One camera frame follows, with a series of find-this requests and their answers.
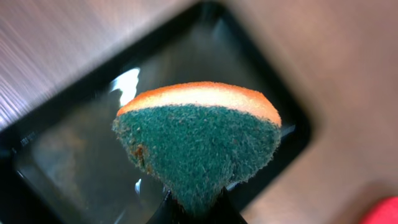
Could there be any red plastic tray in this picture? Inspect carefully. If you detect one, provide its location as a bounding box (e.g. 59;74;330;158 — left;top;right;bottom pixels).
359;196;397;224

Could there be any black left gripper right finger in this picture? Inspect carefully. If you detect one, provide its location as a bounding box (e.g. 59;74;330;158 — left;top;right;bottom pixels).
214;187;247;224

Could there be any black rectangular basin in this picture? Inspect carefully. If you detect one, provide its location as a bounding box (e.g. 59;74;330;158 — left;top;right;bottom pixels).
1;1;311;223

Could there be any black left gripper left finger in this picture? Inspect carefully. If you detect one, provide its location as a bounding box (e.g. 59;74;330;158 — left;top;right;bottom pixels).
146;190;183;224

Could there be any green orange sponge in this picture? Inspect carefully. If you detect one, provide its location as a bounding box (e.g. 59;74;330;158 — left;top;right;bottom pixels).
112;82;282;217

